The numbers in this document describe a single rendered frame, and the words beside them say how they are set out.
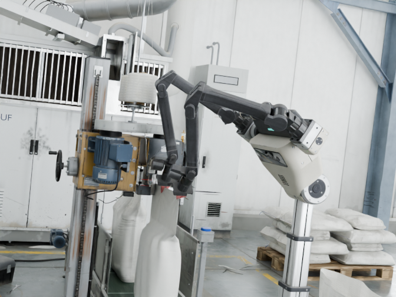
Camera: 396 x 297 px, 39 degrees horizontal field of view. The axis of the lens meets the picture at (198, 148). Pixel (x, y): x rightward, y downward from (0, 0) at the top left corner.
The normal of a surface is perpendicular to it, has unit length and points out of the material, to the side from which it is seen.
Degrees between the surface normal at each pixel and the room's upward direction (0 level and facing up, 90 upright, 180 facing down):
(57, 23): 90
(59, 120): 90
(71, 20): 88
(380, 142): 90
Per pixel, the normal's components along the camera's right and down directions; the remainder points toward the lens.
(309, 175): 0.56, 0.52
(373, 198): -0.94, -0.08
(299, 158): 0.33, 0.08
